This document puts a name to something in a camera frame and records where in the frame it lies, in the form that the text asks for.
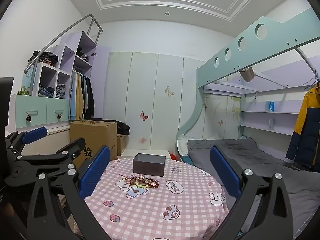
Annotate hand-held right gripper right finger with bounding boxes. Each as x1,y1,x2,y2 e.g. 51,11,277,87
209,145,293,240

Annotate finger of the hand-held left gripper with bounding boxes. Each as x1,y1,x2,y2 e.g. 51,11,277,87
15,137,87,173
4,126,48,156

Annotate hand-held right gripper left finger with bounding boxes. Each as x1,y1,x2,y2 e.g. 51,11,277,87
26,145,112,240

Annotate grey metal tin box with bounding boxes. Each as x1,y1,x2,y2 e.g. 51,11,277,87
132,153,167,177

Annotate large cardboard box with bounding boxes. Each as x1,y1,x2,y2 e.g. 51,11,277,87
69,120,118,171

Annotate teal drawer cabinet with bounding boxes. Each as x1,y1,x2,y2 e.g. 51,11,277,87
15,94,70,130

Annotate pink flower hairpin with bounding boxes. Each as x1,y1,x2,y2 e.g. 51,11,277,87
121,174,141,185

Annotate small cardboard box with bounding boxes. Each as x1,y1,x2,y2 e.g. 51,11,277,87
117,135,127,157

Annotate white board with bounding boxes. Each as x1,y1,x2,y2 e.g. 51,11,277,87
122,149,171,160

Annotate folded blue jeans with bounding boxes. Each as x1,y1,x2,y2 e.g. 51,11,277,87
38,85,55,98

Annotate grey blanket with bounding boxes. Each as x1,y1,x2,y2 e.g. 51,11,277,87
187,138,320,235

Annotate hanging light blue shirt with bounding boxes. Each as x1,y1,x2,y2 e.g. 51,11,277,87
68,71,78,121

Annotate folded grey clothes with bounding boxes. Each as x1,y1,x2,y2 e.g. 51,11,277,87
55,83,67,98

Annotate hanging black coat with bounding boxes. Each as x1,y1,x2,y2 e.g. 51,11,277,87
84,75,95,120

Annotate hanging yellow shirt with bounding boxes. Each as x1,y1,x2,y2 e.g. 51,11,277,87
75,72,86,121

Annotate white pillow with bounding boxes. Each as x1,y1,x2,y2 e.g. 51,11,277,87
177,135,190,157

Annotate black bag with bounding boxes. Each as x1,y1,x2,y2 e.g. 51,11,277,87
114,121,131,137

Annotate pink checkered tablecloth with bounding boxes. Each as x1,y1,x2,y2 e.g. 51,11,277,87
84,158,229,240

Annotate pile of dark clothes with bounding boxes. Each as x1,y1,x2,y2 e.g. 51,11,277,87
29,51,59,66

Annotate lavender stair shelf cabinet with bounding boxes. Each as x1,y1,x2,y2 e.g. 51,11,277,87
15,31,98,120

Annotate folded dark clothes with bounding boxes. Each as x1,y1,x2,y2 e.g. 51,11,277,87
76,47,90,62

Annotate yellow and navy jacket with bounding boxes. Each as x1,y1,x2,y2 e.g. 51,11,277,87
286,85,320,173

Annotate white wardrobe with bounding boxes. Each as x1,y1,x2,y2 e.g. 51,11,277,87
102,51,208,155

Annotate grey metal handrail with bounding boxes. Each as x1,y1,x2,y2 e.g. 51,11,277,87
24,14,103,74

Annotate dark red bead bracelet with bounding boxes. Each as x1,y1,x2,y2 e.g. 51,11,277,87
140,177,160,188

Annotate lavender wall shelf unit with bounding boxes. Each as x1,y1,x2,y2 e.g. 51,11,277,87
239,80,320,137

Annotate teal bunk bed frame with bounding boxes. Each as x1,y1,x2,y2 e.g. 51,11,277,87
176,15,320,160

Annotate wire clothes hanger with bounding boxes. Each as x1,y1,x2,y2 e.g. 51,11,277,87
300,77,320,93

